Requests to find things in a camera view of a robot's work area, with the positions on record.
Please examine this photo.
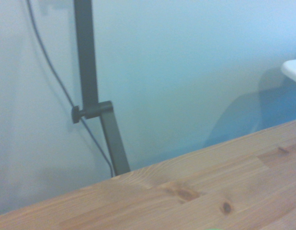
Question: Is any white rounded board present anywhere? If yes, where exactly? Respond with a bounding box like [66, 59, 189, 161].
[281, 58, 296, 86]

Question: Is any black camera stand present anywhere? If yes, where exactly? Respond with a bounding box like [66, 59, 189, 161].
[71, 0, 132, 176]

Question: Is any camera on black stand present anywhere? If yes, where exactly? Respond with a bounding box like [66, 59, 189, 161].
[25, 0, 114, 178]

